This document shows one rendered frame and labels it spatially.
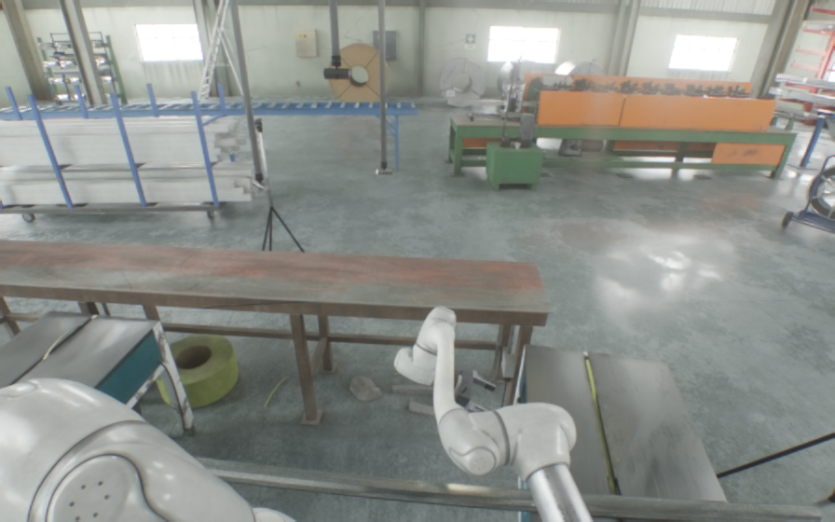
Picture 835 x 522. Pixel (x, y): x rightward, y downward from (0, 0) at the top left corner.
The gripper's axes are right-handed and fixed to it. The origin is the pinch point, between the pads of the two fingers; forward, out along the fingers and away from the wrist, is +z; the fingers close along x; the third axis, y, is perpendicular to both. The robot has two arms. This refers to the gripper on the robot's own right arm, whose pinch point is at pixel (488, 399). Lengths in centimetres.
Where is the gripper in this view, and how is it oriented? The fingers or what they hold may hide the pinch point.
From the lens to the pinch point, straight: 169.6
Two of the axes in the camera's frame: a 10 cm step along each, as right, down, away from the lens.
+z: 9.0, 4.3, 0.4
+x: 1.9, -4.7, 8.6
